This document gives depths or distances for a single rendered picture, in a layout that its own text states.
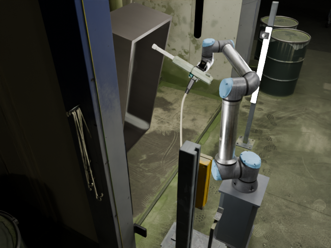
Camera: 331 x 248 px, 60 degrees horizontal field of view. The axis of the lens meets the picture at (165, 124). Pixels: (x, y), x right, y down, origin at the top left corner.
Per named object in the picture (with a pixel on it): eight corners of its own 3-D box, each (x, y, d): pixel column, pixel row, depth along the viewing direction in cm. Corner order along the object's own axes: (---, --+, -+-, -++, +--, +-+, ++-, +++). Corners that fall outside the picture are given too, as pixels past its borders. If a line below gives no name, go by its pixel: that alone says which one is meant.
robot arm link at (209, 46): (215, 37, 219) (214, 52, 226) (201, 38, 217) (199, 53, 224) (219, 41, 211) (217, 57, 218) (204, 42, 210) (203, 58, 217)
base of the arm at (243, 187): (260, 179, 219) (263, 170, 213) (253, 197, 205) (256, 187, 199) (236, 170, 226) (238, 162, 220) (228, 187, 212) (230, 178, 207)
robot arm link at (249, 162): (261, 180, 204) (266, 163, 194) (238, 183, 202) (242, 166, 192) (252, 166, 217) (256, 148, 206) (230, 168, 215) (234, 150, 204)
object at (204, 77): (201, 99, 211) (215, 76, 196) (199, 103, 208) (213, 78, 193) (147, 66, 217) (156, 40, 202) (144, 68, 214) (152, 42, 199)
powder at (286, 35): (268, 28, 434) (268, 28, 433) (306, 31, 424) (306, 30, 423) (270, 41, 392) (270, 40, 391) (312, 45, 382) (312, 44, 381)
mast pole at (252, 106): (242, 143, 351) (272, 2, 254) (243, 140, 355) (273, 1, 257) (246, 144, 349) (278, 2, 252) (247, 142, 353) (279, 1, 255)
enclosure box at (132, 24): (85, 147, 266) (86, 21, 187) (121, 114, 309) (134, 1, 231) (117, 164, 258) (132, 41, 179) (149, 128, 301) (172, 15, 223)
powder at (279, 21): (301, 21, 464) (301, 20, 463) (290, 30, 430) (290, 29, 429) (269, 15, 490) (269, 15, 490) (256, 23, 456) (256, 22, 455)
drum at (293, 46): (256, 78, 487) (267, 26, 434) (292, 82, 476) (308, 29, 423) (256, 96, 441) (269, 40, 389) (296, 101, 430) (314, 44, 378)
